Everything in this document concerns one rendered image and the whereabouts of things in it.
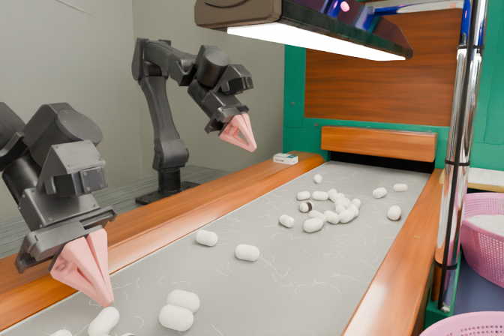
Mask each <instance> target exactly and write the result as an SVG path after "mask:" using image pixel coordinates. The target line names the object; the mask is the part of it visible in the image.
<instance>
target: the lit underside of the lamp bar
mask: <svg viewBox="0 0 504 336"><path fill-rule="evenodd" d="M228 33H230V34H234V35H242V36H247V37H251V38H259V39H263V40H267V41H275V42H280V43H284V44H292V45H296V46H300V47H308V48H313V49H317V50H325V51H329V52H333V53H341V54H346V55H350V56H358V57H362V58H366V59H374V60H395V59H405V58H401V57H397V56H395V55H389V54H386V53H384V52H378V51H375V50H372V49H367V48H364V47H360V46H356V45H352V44H349V43H344V42H341V41H338V40H333V39H330V38H327V37H321V36H319V35H315V34H310V33H307V32H304V31H299V30H295V29H293V28H287V27H284V26H275V27H268V28H252V29H244V30H236V31H228Z"/></svg>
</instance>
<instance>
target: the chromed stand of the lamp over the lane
mask: <svg viewBox="0 0 504 336"><path fill-rule="evenodd" d="M488 6H489V0H382V1H370V2H366V4H365V7H367V8H369V10H370V12H371V13H372V14H373V15H374V16H375V17H378V16H387V15H395V14H410V13H418V12H425V11H441V10H448V9H461V10H462V16H461V23H460V36H459V43H458V46H457V63H456V71H455V78H454V91H453V98H452V105H451V118H450V125H449V132H448V145H447V152H446V159H445V172H444V179H443V186H442V199H441V206H440V213H439V226H438V233H437V240H436V253H435V257H434V259H433V263H434V268H433V281H432V285H431V288H430V294H429V297H428V300H427V305H426V308H425V315H424V328H423V331H425V330H426V329H427V328H429V327H430V326H432V325H433V324H435V323H437V322H439V321H440V320H444V319H446V318H449V317H453V314H454V309H455V298H456V292H457V286H458V275H459V269H460V264H461V250H460V245H461V233H462V227H463V221H464V209H465V203H466V197H467V185H468V179H469V173H470V161H471V155H472V149H473V137H474V131H475V125H476V113H477V106H478V100H479V89H480V82H481V76H482V65H483V58H484V52H485V41H486V34H487V28H488ZM434 260H435V261H434Z"/></svg>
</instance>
